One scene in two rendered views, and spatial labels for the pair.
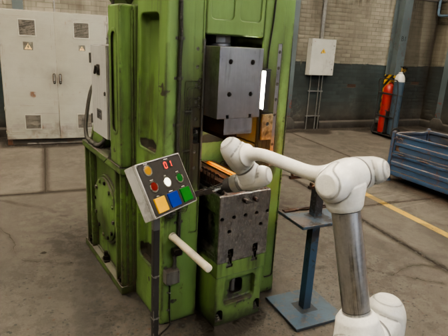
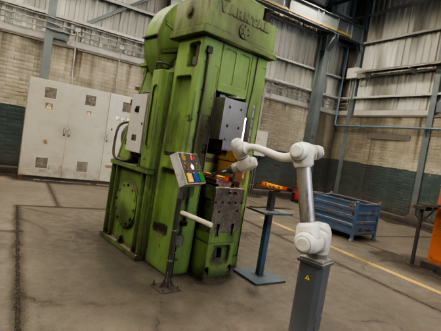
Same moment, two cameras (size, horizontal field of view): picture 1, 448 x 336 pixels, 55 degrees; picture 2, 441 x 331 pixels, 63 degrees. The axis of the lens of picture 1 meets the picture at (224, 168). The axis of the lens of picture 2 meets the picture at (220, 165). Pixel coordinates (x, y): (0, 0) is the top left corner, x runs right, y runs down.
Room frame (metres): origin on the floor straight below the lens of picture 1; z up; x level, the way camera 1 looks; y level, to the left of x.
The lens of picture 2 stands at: (-0.95, 0.46, 1.30)
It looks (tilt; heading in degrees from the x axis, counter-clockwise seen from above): 3 degrees down; 352
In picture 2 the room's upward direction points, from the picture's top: 9 degrees clockwise
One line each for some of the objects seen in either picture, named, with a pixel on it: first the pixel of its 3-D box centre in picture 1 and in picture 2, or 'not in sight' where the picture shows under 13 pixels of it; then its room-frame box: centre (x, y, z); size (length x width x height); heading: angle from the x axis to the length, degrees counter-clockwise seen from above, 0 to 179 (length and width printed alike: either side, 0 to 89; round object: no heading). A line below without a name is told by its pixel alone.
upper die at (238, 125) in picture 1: (219, 120); (216, 144); (2.69, 0.05, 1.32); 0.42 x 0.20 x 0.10; 33
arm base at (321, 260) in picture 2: not in sight; (317, 255); (1.50, -0.68, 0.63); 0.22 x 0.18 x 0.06; 133
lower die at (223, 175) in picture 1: (217, 175); (210, 178); (2.69, 0.05, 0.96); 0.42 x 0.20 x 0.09; 33
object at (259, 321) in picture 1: (229, 321); (211, 278); (2.48, -0.09, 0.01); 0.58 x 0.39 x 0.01; 123
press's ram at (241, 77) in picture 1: (227, 80); (223, 120); (2.72, 0.01, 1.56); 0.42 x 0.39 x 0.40; 33
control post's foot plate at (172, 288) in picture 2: not in sight; (166, 282); (2.14, 0.36, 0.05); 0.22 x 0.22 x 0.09; 33
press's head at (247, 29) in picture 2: not in sight; (228, 22); (2.86, 0.10, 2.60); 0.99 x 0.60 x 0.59; 123
